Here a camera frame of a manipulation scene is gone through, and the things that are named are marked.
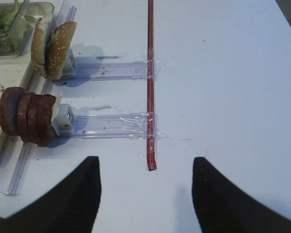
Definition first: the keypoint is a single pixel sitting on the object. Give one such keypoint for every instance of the right sesame bun half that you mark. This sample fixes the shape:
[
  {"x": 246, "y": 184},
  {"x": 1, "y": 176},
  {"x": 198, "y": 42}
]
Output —
[{"x": 58, "y": 48}]

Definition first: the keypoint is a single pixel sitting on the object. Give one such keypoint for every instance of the clear plastic salad box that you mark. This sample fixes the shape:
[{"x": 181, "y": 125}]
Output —
[{"x": 7, "y": 29}]

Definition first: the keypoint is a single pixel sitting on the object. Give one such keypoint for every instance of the long clear divider rail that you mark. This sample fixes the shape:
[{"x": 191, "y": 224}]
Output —
[{"x": 14, "y": 153}]

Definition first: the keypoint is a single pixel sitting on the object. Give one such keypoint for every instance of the green lettuce leaves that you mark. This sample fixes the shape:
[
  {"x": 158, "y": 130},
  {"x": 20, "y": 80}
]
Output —
[{"x": 4, "y": 24}]

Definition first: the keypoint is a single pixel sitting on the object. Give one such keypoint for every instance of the white pusher block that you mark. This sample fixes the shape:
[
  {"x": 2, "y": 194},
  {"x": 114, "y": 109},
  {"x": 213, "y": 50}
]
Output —
[
  {"x": 70, "y": 67},
  {"x": 62, "y": 117}
]

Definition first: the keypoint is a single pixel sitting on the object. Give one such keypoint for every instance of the dark red meat patty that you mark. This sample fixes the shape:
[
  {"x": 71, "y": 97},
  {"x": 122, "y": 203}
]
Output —
[{"x": 9, "y": 101}]

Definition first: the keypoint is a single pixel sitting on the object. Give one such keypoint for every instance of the white pusher block lower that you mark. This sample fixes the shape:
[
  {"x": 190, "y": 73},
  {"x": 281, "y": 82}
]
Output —
[{"x": 62, "y": 117}]

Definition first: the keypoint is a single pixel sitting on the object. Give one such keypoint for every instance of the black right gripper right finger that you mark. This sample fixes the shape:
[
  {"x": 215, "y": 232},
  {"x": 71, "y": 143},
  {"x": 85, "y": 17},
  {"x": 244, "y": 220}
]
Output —
[{"x": 221, "y": 207}]

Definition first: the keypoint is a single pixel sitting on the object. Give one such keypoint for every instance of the white pusher block upper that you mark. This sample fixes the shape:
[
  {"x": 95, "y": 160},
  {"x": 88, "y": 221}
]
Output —
[{"x": 70, "y": 67}]

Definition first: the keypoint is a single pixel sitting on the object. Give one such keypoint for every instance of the upper clear plastic rail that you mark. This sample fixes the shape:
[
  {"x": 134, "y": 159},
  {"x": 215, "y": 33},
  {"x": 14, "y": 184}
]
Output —
[{"x": 140, "y": 70}]

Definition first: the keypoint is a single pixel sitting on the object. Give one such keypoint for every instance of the cream metal tray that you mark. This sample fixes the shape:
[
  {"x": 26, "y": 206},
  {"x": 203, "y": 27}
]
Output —
[{"x": 3, "y": 136}]

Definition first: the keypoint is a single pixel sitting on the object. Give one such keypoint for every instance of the red straw strip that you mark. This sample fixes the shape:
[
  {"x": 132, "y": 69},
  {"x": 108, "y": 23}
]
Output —
[{"x": 150, "y": 140}]

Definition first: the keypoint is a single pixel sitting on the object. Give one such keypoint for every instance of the lower clear plastic rail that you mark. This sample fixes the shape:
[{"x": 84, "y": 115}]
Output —
[{"x": 132, "y": 125}]

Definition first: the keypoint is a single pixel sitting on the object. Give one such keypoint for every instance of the meat patty slice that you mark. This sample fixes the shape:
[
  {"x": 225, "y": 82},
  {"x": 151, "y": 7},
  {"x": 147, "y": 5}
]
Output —
[
  {"x": 32, "y": 119},
  {"x": 45, "y": 130},
  {"x": 22, "y": 116}
]

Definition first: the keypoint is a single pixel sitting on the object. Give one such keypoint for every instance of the clear plastic rail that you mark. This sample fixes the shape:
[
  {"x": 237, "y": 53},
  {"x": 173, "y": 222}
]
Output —
[
  {"x": 140, "y": 70},
  {"x": 132, "y": 125}
]

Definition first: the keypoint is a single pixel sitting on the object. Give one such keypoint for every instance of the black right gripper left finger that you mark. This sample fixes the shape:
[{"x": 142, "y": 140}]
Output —
[{"x": 69, "y": 207}]

